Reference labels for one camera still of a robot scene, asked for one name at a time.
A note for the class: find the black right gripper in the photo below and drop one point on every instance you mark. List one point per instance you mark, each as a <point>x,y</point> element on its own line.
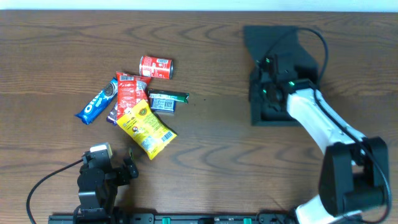
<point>273,68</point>

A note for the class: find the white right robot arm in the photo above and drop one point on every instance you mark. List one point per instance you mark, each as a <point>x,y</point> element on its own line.
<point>355,172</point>

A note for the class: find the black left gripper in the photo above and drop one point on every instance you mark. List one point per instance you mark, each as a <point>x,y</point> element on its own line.
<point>123,173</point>

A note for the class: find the red chip bag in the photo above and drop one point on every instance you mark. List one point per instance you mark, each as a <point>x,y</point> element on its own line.
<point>131,90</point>

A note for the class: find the black mounting rail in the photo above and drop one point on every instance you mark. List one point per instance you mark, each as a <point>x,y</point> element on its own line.
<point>148,218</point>

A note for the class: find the green candy bar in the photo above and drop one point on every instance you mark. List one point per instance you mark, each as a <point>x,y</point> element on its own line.
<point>168,95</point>

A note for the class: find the red soda can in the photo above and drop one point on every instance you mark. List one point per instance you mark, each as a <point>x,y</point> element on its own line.
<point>155,67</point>

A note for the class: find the small blue snack packet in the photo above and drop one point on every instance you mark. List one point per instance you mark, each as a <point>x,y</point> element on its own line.
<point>163,105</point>

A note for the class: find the black gift box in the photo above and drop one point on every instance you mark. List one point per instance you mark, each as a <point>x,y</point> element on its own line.
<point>262,41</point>

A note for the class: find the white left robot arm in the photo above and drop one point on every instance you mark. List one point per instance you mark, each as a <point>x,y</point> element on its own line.
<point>98,184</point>

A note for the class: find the purple chocolate bar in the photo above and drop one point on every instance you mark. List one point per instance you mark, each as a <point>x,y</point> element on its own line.
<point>112,116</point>

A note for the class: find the blue Oreo cookie pack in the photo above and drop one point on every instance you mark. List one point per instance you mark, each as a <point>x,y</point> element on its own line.
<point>101,101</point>

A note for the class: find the yellow snack bag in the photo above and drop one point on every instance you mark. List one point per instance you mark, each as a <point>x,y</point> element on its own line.
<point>142,125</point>

